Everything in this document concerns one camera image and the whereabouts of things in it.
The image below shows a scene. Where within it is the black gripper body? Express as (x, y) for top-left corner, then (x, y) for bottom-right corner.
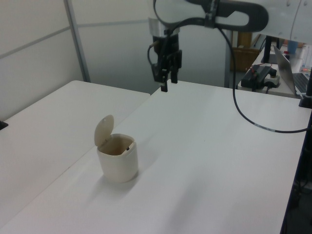
(151, 34), (183, 83)

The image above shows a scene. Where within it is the small white lidded trash can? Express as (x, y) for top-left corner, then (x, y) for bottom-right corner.
(94, 114), (139, 184)

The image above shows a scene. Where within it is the brown cardboard box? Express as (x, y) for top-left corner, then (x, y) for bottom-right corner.
(231, 31), (260, 72)

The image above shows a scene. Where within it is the black control box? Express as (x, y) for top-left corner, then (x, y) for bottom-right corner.
(240, 64), (272, 89)

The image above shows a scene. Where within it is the dark object beyond table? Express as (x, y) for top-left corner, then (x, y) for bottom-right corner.
(237, 36), (312, 99)

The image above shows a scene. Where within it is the emergency stop button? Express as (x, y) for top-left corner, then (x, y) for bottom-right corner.
(264, 69), (281, 89)

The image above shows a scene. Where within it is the silver laptop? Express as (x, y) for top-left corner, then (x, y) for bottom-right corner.
(273, 44), (311, 98)

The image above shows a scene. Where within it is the blue cup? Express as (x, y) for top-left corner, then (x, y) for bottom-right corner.
(287, 40), (299, 54)

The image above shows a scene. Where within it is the short black cable loop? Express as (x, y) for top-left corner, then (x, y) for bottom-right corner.
(147, 43), (158, 68)

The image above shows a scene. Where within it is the black cable off arm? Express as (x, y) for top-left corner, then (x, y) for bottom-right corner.
(153, 0), (310, 134)

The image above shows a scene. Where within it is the aluminium partition post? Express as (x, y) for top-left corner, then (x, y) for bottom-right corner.
(63, 0), (91, 83)

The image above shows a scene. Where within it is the black monitor stand post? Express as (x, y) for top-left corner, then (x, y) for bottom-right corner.
(260, 35), (277, 64)

